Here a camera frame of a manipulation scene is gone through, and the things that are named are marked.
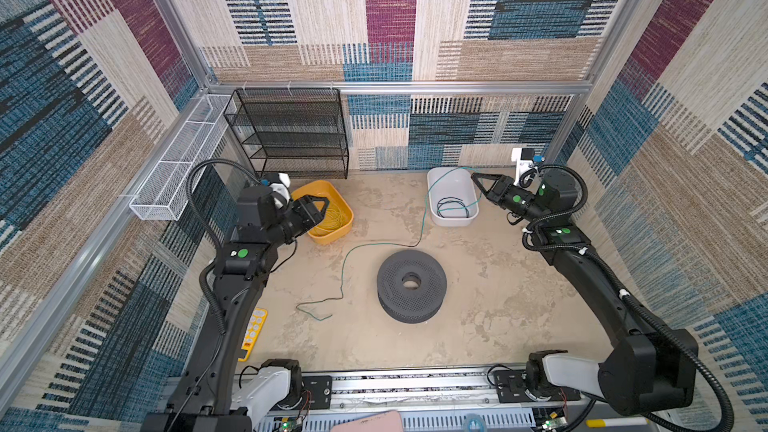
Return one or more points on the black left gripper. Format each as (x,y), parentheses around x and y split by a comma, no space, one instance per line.
(308,210)

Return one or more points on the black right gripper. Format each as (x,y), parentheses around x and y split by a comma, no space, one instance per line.
(498,189)

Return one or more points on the grey perforated cable spool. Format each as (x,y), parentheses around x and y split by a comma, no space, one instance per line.
(411,286)

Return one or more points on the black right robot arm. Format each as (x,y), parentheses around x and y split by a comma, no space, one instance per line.
(652,367)

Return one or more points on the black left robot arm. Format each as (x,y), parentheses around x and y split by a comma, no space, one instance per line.
(236,278)

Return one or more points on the yellow plastic tub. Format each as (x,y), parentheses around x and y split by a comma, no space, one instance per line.
(339,217)

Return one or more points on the white plastic tub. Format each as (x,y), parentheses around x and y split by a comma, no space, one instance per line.
(452,197)

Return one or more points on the yellow perforated plastic piece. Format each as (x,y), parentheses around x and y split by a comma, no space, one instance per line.
(252,333)

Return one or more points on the pink object at bottom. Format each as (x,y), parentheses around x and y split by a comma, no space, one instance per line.
(390,421)

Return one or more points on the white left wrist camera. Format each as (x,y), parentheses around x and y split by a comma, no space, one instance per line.
(279,183)

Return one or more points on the black wire mesh shelf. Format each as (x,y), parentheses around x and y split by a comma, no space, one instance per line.
(300,132)

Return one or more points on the white wire mesh basket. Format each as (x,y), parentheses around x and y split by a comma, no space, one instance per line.
(162,196)

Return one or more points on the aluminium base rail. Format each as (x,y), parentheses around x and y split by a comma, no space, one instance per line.
(429,399)

